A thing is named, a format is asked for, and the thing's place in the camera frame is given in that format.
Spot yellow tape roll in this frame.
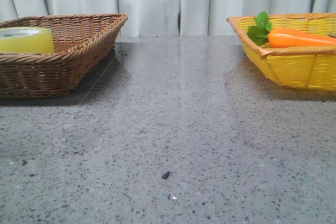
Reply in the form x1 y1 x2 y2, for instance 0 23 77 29
1 27 55 54

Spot small black debris piece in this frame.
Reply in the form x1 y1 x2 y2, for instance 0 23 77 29
161 171 171 179

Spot brown wicker basket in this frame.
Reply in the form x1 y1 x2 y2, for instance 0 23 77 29
1 13 128 98

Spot orange toy carrot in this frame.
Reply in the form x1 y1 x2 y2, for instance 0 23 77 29
247 11 335 48

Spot yellow woven basket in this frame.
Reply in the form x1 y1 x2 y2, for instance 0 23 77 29
227 13 335 92

